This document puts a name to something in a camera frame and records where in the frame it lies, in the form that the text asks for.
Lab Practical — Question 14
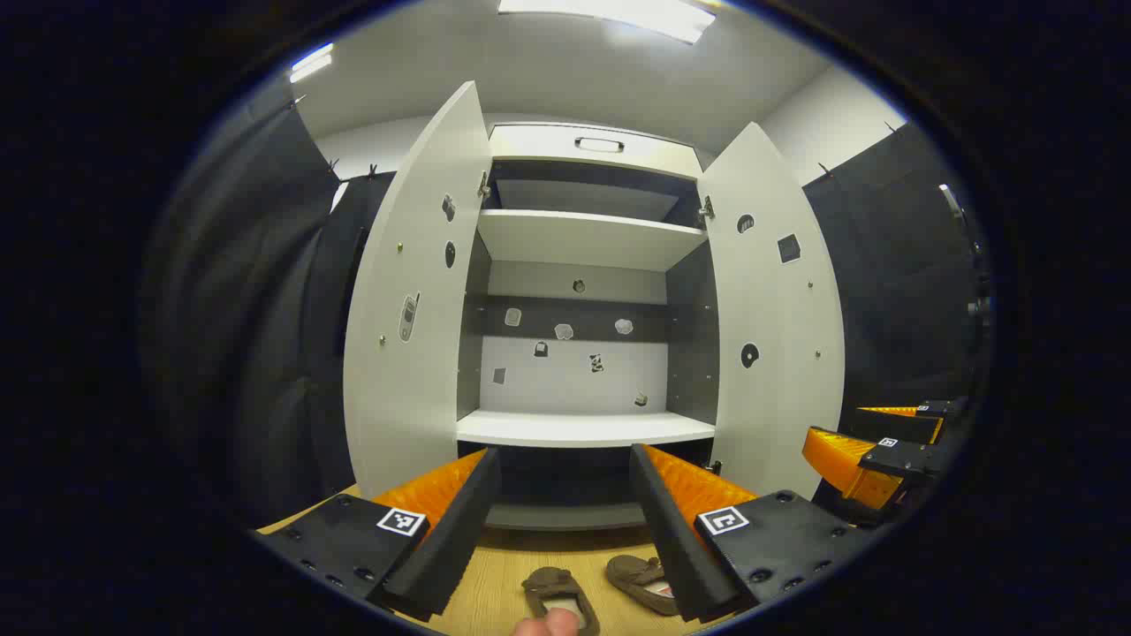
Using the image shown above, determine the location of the white shoe cabinet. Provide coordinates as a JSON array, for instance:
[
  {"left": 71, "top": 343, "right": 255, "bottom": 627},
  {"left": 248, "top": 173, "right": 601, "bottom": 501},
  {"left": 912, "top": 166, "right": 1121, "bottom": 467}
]
[{"left": 455, "top": 122, "right": 721, "bottom": 531}]

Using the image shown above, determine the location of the black backdrop cloth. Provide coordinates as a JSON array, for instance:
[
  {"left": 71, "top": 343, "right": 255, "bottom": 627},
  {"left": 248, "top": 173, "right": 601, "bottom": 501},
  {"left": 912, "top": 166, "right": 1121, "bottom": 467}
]
[{"left": 141, "top": 84, "right": 995, "bottom": 531}]

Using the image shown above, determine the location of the white shoe cabinet door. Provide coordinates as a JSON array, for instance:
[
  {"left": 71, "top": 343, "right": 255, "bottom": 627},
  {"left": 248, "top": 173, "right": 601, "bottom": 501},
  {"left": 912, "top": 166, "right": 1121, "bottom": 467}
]
[
  {"left": 698, "top": 122, "right": 846, "bottom": 500},
  {"left": 343, "top": 81, "right": 493, "bottom": 500}
]

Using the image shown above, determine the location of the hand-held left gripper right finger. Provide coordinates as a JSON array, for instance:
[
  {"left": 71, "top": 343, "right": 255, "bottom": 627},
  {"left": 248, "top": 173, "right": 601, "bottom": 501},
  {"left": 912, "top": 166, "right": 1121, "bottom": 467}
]
[{"left": 629, "top": 443, "right": 871, "bottom": 624}]

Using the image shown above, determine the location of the ceiling light strip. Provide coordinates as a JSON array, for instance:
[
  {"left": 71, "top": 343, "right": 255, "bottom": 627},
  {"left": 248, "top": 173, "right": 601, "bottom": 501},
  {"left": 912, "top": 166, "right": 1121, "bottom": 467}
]
[{"left": 289, "top": 42, "right": 335, "bottom": 85}]

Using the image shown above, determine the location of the brown fuzzy shoe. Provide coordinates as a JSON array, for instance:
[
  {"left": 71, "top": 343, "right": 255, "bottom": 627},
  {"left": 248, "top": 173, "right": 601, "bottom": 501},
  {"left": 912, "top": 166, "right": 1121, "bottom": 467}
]
[
  {"left": 521, "top": 566, "right": 602, "bottom": 636},
  {"left": 606, "top": 555, "right": 681, "bottom": 617}
]

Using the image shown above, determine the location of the white cabinet drawer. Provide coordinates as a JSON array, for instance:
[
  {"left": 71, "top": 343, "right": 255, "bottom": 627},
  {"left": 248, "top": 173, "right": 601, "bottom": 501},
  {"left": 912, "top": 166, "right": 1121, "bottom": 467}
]
[{"left": 489, "top": 124, "right": 703, "bottom": 180}]

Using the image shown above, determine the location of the white cabinet shelf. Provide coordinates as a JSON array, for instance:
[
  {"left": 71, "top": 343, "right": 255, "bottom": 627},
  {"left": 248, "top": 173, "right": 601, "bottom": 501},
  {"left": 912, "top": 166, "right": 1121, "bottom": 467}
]
[
  {"left": 457, "top": 411, "right": 717, "bottom": 449},
  {"left": 477, "top": 209, "right": 708, "bottom": 272}
]

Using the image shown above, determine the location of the ceiling light panel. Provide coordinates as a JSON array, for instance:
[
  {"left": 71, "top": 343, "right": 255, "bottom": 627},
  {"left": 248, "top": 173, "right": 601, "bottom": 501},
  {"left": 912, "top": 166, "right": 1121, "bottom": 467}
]
[{"left": 497, "top": 0, "right": 717, "bottom": 45}]

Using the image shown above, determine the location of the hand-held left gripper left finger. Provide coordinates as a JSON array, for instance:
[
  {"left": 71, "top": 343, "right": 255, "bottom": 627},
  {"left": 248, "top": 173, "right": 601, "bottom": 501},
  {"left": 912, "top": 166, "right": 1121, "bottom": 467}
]
[{"left": 254, "top": 446, "right": 503, "bottom": 622}]

